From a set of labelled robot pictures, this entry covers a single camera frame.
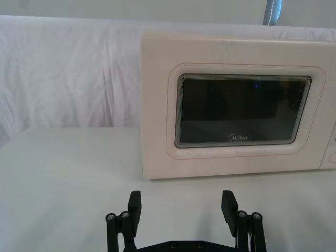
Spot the white table cloth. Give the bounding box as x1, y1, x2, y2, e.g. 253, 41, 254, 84
0, 127, 336, 252

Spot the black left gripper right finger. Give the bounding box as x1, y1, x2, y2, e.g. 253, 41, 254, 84
221, 190, 267, 252

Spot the grey striped post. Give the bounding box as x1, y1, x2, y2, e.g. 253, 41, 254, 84
262, 0, 282, 26

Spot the white curtain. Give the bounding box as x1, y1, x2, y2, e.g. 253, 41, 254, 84
0, 0, 336, 149

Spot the cream microwave oven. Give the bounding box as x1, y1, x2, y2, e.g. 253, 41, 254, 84
141, 31, 336, 182

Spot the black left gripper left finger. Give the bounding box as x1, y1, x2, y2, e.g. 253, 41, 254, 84
105, 191, 143, 252

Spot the oven control panel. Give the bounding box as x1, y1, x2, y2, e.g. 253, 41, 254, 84
320, 43, 336, 170

